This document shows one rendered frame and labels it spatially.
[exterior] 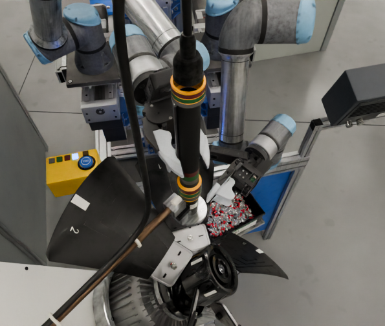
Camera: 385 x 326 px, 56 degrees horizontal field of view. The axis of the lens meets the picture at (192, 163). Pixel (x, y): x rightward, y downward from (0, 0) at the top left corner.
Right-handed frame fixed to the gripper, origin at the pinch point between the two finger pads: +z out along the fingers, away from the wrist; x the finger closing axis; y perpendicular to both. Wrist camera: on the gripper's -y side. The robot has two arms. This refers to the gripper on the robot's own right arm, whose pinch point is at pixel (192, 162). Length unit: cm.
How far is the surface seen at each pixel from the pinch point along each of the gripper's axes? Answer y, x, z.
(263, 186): 90, -46, -30
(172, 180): 37.1, -2.3, -18.8
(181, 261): 30.7, 4.4, 4.4
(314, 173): 156, -110, -53
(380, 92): 32, -70, -20
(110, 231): 19.0, 15.8, -3.0
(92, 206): 15.0, 17.3, -7.2
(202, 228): 36.3, -3.9, -3.0
